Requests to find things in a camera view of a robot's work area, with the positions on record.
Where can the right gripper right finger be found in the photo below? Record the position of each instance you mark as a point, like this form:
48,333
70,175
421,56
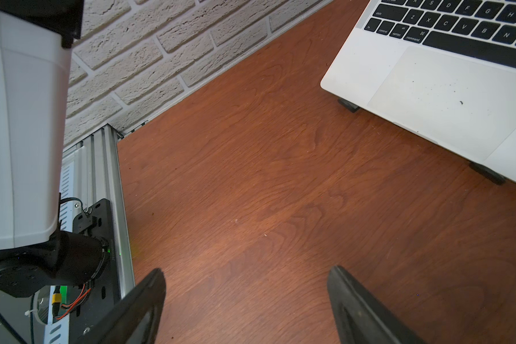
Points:
359,316

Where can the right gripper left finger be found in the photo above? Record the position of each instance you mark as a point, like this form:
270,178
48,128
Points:
136,318

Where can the silver laptop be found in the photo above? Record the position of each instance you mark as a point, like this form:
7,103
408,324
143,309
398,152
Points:
444,70

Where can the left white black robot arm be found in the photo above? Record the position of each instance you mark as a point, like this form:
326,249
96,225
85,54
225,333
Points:
36,38

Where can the dark grey laptop stand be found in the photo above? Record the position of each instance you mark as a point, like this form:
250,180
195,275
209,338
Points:
489,174

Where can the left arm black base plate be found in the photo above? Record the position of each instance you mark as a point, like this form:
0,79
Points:
99,275

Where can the aluminium mounting rail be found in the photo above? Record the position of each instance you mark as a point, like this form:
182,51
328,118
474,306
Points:
91,176

